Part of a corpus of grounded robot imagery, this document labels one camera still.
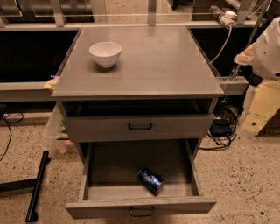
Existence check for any blue pepsi can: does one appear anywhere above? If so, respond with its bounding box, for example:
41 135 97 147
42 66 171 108
137 168 164 194

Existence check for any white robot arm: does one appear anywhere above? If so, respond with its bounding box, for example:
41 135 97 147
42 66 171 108
234 17 280 81

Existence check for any grey top drawer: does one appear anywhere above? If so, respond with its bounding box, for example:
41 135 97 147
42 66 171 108
61 101 214 143

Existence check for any grey drawer cabinet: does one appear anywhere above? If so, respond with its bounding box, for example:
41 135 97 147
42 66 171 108
52 26 223 157

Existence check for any open grey middle drawer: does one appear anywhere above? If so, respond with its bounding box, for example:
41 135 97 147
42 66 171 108
66 140 216 219

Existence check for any white ceramic bowl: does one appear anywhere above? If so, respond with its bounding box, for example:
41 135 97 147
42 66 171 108
89 42 122 68

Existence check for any clear plastic bag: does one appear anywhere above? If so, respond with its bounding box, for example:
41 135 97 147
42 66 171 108
45 105 68 153

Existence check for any yellow foam padding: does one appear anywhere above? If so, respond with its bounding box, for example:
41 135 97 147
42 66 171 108
241 80 280 134

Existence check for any white power strip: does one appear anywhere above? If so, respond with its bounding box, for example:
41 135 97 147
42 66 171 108
209 5 236 28

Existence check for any black metal stand base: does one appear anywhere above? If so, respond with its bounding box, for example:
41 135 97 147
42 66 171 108
0 150 51 223

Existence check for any thin metal pole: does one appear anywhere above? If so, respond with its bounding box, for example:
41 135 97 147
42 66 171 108
229 0 271 81

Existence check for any black top drawer handle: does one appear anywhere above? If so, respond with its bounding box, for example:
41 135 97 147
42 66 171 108
128 122 153 131

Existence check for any black drawer handle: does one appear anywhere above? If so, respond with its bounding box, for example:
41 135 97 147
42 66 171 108
129 206 154 217
128 122 153 131

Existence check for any black cable bundle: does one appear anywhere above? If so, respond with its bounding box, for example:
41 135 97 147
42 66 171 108
199 104 240 151

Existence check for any white power cable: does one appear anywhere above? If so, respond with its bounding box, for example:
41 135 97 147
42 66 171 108
207 24 233 66

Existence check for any black middle drawer handle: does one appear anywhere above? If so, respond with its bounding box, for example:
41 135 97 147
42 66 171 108
129 206 154 217

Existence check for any black floor cable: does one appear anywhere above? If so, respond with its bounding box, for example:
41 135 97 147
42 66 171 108
0 112 25 162

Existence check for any grey metal rail frame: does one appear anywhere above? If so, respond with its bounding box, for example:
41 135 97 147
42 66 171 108
0 0 268 103

